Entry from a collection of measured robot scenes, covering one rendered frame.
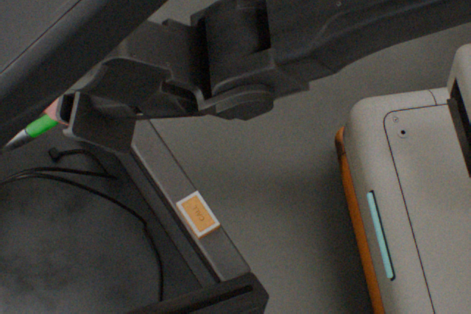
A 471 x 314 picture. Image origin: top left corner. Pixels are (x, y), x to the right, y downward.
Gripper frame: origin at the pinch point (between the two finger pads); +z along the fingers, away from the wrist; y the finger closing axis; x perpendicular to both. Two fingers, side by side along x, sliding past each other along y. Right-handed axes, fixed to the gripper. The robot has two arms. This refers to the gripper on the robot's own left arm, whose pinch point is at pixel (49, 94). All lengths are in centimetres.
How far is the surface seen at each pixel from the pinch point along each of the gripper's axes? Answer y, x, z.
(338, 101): -43, 125, 65
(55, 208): 5.8, 25.1, 30.4
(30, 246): 11.4, 22.9, 30.8
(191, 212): 5.0, 28.1, 7.7
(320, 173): -24, 120, 63
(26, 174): 4.9, 10.7, 17.1
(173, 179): 1.0, 27.6, 11.5
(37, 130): 2.9, 1.6, 3.2
